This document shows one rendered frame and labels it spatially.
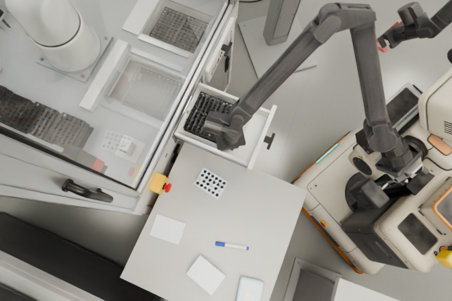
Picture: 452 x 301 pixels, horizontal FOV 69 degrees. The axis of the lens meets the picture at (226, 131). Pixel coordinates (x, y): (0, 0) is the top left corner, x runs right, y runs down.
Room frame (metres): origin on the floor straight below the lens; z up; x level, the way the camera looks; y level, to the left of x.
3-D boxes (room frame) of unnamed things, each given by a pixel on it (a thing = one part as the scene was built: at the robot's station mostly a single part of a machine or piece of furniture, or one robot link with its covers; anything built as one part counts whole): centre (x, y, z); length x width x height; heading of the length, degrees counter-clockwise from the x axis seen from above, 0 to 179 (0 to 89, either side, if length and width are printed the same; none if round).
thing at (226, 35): (0.76, 0.06, 0.87); 0.29 x 0.02 x 0.11; 162
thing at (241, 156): (0.42, 0.05, 0.86); 0.40 x 0.26 x 0.06; 72
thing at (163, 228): (-0.03, 0.20, 0.77); 0.13 x 0.09 x 0.02; 77
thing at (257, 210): (-0.03, 0.00, 0.38); 0.62 x 0.58 x 0.76; 162
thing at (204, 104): (0.42, 0.04, 0.87); 0.22 x 0.18 x 0.06; 72
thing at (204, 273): (-0.19, 0.03, 0.79); 0.13 x 0.09 x 0.05; 57
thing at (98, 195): (0.05, 0.28, 1.45); 0.05 x 0.03 x 0.19; 72
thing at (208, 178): (0.17, 0.05, 0.78); 0.12 x 0.08 x 0.04; 63
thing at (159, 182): (0.14, 0.25, 0.88); 0.07 x 0.05 x 0.07; 162
